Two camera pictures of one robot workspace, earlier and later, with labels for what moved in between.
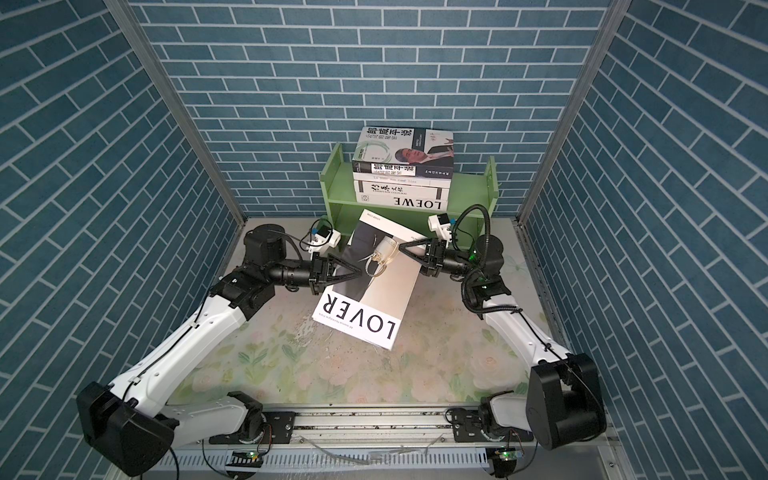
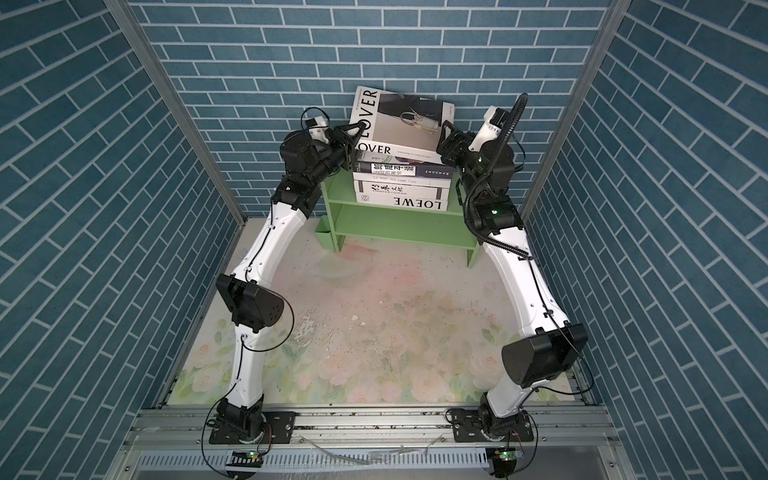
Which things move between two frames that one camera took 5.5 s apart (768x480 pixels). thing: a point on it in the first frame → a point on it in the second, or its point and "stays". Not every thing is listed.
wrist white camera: x=440 y=224 → x=494 y=119
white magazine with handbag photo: x=371 y=305 → x=398 y=124
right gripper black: x=436 y=254 → x=461 y=142
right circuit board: x=505 y=453 stays
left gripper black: x=322 y=273 → x=340 y=144
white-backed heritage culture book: x=401 y=190 stays
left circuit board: x=249 y=458 stays
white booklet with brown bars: x=402 y=179 stays
